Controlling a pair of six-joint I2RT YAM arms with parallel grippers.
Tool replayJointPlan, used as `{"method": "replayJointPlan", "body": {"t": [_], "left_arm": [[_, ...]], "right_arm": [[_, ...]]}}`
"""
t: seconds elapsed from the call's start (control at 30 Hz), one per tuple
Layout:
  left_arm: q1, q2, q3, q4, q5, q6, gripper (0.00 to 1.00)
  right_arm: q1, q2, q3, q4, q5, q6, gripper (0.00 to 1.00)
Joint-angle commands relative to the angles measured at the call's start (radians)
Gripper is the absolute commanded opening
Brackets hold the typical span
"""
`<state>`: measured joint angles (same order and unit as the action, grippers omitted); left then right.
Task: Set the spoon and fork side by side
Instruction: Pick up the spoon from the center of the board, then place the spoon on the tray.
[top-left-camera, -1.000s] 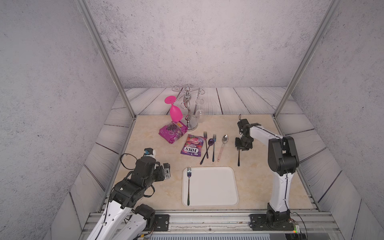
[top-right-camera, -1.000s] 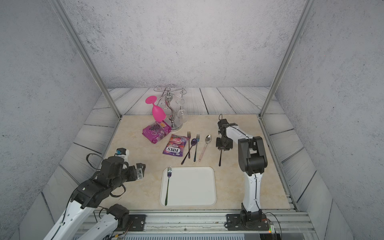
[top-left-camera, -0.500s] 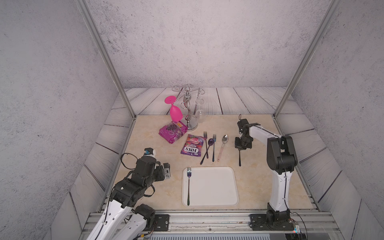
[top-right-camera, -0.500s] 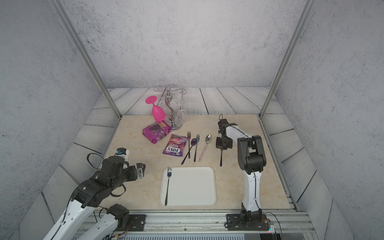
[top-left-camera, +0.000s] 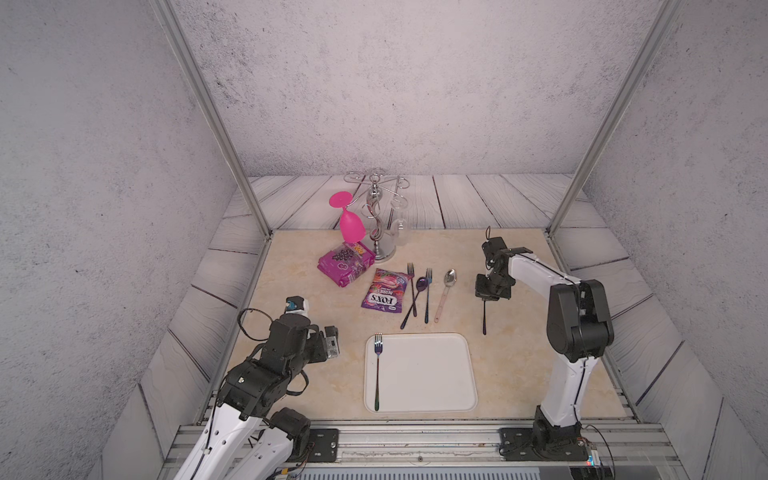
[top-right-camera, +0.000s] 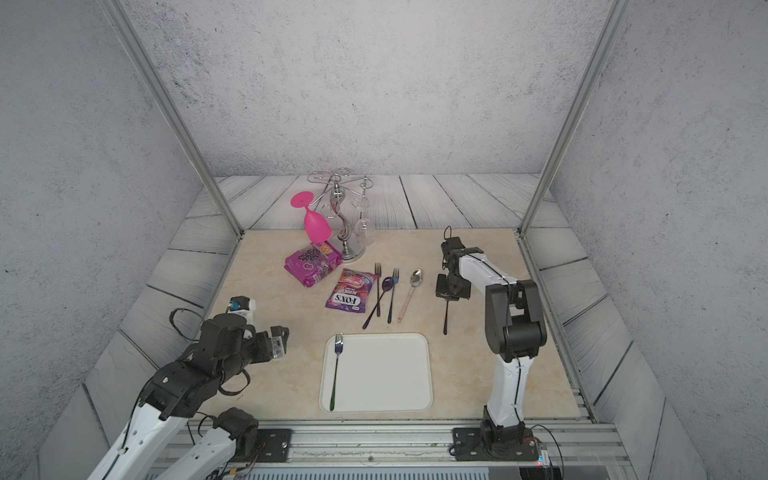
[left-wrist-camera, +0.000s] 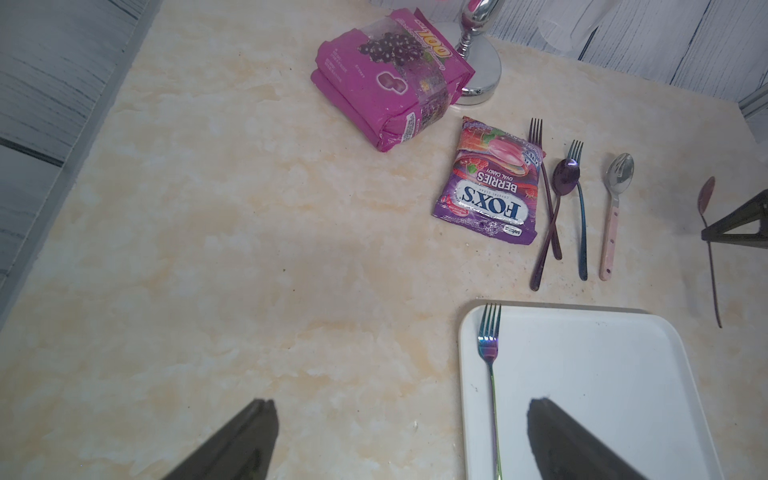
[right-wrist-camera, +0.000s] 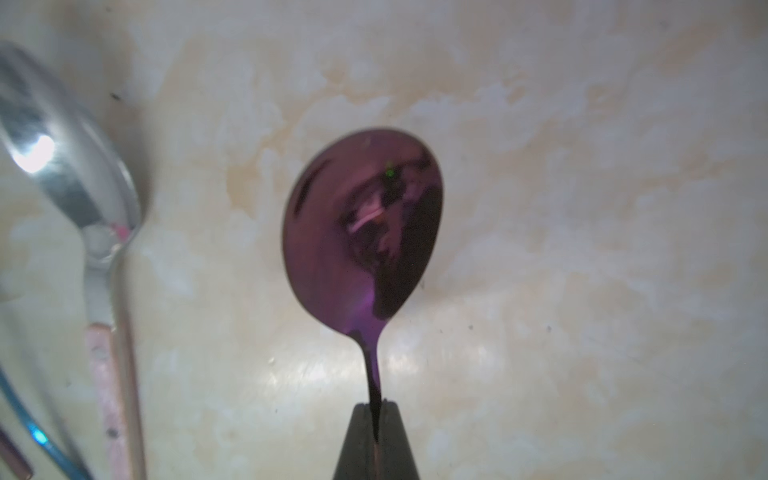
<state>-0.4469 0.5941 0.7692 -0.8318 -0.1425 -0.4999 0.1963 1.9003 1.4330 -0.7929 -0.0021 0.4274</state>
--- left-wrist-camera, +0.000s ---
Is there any dark purple fork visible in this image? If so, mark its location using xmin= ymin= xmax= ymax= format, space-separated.
xmin=528 ymin=118 xmax=562 ymax=260

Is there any Fox's berries candy bag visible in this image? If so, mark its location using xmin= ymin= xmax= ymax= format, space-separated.
xmin=432 ymin=116 xmax=545 ymax=245

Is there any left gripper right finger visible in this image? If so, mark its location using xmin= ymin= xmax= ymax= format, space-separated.
xmin=527 ymin=398 xmax=645 ymax=479

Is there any magenta grape snack pack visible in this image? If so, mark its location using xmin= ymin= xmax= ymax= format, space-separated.
xmin=311 ymin=8 xmax=475 ymax=152

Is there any dark purple spoon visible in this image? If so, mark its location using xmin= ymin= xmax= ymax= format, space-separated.
xmin=697 ymin=175 xmax=724 ymax=329
xmin=530 ymin=158 xmax=580 ymax=291

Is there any rainbow green fork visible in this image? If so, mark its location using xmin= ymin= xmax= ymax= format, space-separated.
xmin=477 ymin=303 xmax=503 ymax=479

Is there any silver spoon pink handle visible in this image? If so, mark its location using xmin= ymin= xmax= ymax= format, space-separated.
xmin=599 ymin=153 xmax=634 ymax=281

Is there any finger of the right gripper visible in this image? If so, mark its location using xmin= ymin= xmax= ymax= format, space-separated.
xmin=701 ymin=190 xmax=768 ymax=249

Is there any white rectangular tray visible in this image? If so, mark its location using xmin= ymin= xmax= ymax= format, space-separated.
xmin=458 ymin=304 xmax=722 ymax=479

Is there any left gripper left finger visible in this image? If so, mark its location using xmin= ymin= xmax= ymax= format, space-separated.
xmin=165 ymin=399 xmax=279 ymax=480

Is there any chrome glass holder stand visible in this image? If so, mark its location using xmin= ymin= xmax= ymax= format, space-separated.
xmin=436 ymin=0 xmax=505 ymax=106

